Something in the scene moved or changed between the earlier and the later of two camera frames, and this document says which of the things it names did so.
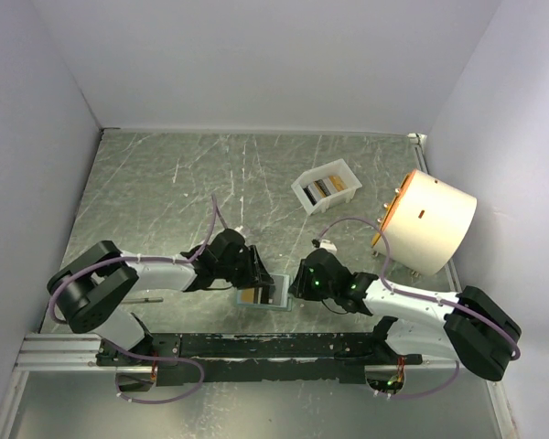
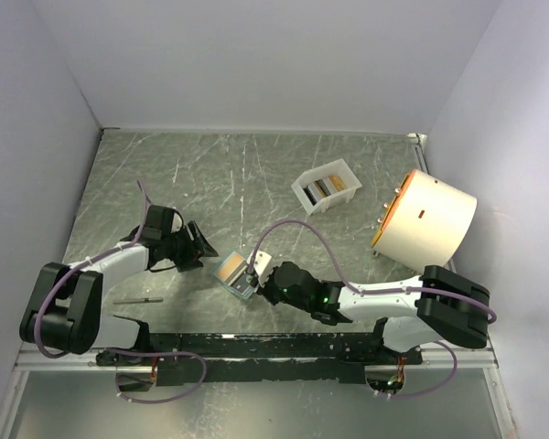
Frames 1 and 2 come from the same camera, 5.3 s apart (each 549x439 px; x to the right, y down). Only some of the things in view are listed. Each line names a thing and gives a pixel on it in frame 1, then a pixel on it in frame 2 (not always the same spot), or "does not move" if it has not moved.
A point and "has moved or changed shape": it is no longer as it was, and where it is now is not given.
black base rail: (221, 358) does not move
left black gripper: (262, 276) → (187, 262)
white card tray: (322, 187) does not move
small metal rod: (142, 300) does not move
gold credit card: (247, 295) has moved or changed shape
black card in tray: (309, 195) does not move
